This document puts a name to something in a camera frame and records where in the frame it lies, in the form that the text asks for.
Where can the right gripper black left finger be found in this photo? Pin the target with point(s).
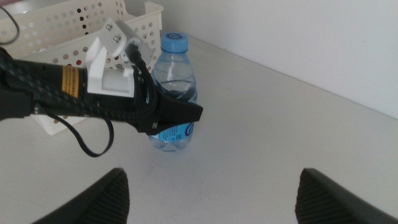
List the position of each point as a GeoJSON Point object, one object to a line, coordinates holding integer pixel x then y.
{"type": "Point", "coordinates": [102, 202]}

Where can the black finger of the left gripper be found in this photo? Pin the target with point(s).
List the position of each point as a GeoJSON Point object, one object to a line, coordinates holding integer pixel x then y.
{"type": "Point", "coordinates": [185, 93]}
{"type": "Point", "coordinates": [180, 112]}

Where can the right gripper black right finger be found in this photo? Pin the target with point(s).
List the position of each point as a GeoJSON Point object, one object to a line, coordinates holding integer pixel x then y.
{"type": "Point", "coordinates": [323, 202]}

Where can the clear water bottle blue cap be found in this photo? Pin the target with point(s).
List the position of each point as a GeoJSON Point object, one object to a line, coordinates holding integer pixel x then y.
{"type": "Point", "coordinates": [174, 71]}

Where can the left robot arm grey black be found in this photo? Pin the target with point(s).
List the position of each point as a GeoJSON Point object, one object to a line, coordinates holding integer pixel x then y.
{"type": "Point", "coordinates": [18, 105]}

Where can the white perforated plastic basket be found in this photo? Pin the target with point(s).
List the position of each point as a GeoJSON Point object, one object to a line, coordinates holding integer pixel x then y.
{"type": "Point", "coordinates": [56, 18]}

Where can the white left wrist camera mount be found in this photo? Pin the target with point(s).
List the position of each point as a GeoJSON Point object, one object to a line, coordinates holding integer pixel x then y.
{"type": "Point", "coordinates": [109, 84]}

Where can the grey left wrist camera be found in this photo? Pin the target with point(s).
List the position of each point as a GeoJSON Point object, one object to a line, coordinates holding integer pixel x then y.
{"type": "Point", "coordinates": [143, 46]}

